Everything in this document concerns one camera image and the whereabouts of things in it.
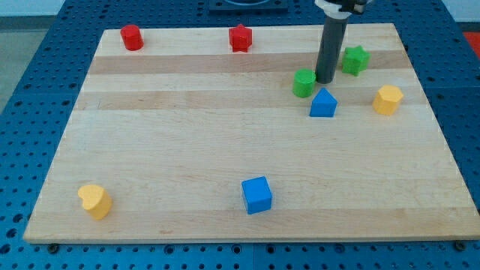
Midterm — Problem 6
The green star block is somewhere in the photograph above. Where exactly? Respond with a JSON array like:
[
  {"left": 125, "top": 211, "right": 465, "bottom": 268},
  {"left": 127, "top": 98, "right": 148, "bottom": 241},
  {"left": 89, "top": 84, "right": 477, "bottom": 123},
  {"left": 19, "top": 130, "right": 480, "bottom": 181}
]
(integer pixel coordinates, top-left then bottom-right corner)
[{"left": 342, "top": 46, "right": 371, "bottom": 77}]

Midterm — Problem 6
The wooden board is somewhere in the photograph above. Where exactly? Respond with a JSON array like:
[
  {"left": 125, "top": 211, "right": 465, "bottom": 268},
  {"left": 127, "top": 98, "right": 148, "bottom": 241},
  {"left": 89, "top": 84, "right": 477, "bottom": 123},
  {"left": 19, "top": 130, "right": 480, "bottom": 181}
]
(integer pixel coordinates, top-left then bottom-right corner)
[{"left": 23, "top": 23, "right": 479, "bottom": 244}]

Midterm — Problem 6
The red star block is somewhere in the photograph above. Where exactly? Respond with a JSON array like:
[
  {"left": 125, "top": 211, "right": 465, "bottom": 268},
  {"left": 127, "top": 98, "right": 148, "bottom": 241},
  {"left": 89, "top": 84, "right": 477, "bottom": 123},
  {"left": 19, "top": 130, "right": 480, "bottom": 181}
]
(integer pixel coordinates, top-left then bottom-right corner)
[{"left": 229, "top": 24, "right": 253, "bottom": 53}]

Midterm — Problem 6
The blue cube block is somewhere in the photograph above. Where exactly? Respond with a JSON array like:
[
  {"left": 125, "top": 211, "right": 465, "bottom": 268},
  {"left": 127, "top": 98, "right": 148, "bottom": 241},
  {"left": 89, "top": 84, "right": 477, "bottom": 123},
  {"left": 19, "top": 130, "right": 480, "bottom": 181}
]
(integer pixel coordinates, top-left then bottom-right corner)
[{"left": 241, "top": 176, "right": 273, "bottom": 215}]

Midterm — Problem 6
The green cylinder block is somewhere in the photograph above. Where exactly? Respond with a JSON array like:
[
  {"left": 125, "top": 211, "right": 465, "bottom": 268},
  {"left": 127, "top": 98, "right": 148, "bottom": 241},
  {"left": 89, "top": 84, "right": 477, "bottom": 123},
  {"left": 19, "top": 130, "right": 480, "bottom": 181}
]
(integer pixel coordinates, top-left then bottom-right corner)
[{"left": 292, "top": 69, "right": 316, "bottom": 98}]

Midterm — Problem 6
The blue triangular prism block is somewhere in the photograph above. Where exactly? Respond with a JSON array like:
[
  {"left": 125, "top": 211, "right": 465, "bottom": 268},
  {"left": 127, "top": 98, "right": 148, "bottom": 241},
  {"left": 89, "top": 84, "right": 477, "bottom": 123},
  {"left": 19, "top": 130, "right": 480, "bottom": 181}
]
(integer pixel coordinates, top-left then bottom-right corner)
[{"left": 309, "top": 88, "right": 338, "bottom": 118}]

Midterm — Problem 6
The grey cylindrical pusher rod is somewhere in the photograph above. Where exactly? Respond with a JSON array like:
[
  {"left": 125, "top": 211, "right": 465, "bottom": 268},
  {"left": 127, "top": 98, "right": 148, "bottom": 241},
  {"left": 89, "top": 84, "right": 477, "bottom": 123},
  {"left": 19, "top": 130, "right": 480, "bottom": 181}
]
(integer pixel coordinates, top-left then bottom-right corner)
[{"left": 315, "top": 16, "right": 348, "bottom": 84}]

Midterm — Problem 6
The red cylinder block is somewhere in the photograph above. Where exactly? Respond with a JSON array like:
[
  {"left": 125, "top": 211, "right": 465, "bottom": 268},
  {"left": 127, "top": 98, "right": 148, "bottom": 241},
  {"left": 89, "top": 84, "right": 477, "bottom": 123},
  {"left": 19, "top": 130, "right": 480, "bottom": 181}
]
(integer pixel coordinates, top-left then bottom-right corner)
[{"left": 120, "top": 25, "right": 144, "bottom": 51}]

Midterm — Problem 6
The yellow hexagon block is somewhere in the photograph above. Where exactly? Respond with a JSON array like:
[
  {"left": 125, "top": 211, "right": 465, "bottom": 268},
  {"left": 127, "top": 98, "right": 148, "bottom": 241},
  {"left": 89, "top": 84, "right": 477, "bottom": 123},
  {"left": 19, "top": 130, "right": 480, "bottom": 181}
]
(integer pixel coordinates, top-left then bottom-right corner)
[{"left": 372, "top": 85, "right": 404, "bottom": 116}]

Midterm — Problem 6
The yellow heart block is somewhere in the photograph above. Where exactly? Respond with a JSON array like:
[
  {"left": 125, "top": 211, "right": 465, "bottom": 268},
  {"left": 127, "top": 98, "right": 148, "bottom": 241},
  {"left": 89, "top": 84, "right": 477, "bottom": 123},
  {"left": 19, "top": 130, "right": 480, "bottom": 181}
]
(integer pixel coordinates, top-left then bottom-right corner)
[{"left": 77, "top": 184, "right": 113, "bottom": 220}]

